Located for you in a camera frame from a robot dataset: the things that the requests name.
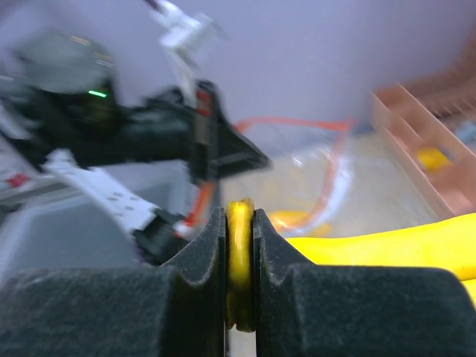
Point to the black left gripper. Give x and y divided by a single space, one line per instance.
164 128

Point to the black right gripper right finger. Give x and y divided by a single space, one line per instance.
305 309

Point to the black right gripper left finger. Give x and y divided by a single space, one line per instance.
176 309

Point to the clear zip bag orange zipper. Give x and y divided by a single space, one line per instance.
312 169

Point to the yellow banana bunch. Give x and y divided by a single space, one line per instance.
449 244

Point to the yellow mango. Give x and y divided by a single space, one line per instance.
295 223

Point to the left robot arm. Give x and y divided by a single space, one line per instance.
70 96

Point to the pink desk file organizer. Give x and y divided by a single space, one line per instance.
429 125

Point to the yellow block in organizer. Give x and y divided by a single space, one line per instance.
432 159

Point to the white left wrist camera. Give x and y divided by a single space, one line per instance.
185 41

